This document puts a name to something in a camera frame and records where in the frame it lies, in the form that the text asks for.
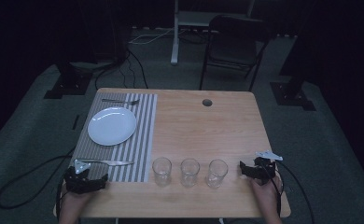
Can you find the white metal desk frame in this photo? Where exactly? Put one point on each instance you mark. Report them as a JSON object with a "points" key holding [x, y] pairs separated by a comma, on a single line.
{"points": [[175, 46]]}

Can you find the grey striped placemat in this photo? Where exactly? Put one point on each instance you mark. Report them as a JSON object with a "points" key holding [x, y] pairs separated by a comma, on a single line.
{"points": [[133, 137]]}

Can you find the black folding chair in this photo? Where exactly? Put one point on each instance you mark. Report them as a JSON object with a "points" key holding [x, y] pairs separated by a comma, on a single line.
{"points": [[233, 46]]}

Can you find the black round table grommet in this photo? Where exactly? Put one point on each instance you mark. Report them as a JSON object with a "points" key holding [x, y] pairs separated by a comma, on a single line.
{"points": [[207, 102]]}

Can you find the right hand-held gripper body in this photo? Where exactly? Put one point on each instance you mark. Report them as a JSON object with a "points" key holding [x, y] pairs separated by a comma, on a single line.
{"points": [[265, 168]]}

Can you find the black stand with base plate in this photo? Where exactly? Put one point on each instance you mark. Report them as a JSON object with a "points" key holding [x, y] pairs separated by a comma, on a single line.
{"points": [[292, 93], [68, 84]]}

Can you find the person's right hand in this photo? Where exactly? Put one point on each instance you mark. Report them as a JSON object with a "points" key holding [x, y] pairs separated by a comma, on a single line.
{"points": [[265, 194]]}

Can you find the clear drinking glass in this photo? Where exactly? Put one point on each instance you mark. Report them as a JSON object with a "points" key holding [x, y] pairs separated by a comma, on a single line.
{"points": [[189, 172], [216, 173], [161, 171]]}

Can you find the silver table knife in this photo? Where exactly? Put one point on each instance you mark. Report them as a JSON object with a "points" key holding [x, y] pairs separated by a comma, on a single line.
{"points": [[114, 162]]}

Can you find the silver fork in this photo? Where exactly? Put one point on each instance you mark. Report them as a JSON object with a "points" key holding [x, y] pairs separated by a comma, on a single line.
{"points": [[121, 101]]}

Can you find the small black floor strip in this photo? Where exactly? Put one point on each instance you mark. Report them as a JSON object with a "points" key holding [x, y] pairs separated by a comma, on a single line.
{"points": [[75, 122]]}

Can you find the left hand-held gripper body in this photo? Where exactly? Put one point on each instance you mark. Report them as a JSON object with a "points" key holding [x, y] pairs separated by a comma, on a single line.
{"points": [[77, 182]]}

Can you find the white round plate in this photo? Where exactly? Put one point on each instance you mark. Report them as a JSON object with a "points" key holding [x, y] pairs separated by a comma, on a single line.
{"points": [[112, 126]]}

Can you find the person's left hand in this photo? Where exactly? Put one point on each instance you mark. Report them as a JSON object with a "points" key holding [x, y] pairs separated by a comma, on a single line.
{"points": [[72, 200]]}

